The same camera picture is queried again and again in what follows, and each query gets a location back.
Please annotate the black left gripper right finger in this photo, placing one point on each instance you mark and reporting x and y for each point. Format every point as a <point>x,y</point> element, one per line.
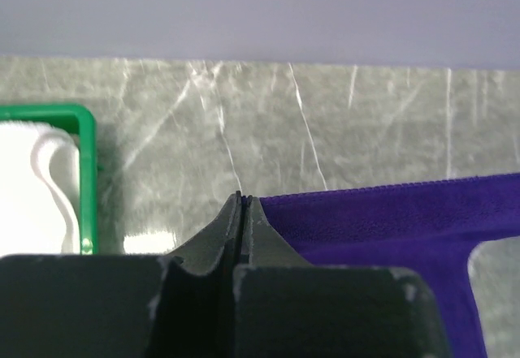
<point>261,245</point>

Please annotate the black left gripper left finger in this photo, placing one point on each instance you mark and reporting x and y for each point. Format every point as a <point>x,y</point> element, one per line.
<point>198,291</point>

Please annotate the purple towel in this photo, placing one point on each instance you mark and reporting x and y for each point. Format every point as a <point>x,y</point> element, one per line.
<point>390,275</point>

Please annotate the large white waffle towel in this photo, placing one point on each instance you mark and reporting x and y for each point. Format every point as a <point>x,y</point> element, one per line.
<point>40,189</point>

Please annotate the green plastic tray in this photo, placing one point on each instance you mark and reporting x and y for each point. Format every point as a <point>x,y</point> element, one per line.
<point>76,120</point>

